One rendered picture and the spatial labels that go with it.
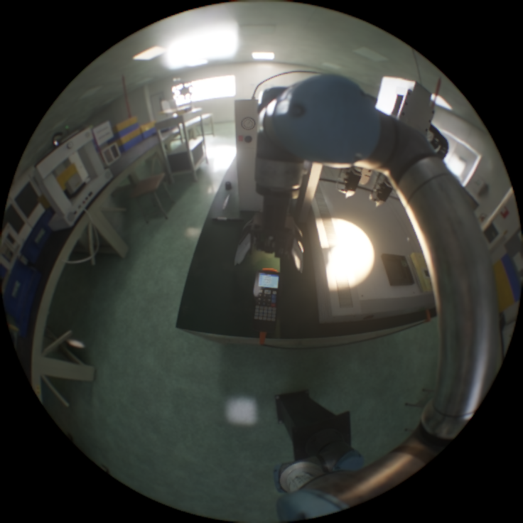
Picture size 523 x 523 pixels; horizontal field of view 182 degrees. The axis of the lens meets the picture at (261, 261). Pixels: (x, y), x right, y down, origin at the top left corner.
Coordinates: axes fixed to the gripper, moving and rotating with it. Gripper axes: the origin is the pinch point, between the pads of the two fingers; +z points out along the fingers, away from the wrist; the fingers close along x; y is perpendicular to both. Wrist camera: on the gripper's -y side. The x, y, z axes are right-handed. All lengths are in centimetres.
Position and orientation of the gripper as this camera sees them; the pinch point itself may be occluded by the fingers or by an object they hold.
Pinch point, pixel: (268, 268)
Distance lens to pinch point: 39.9
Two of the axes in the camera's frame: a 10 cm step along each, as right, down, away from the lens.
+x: 9.9, 1.1, -0.4
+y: -1.0, 6.7, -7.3
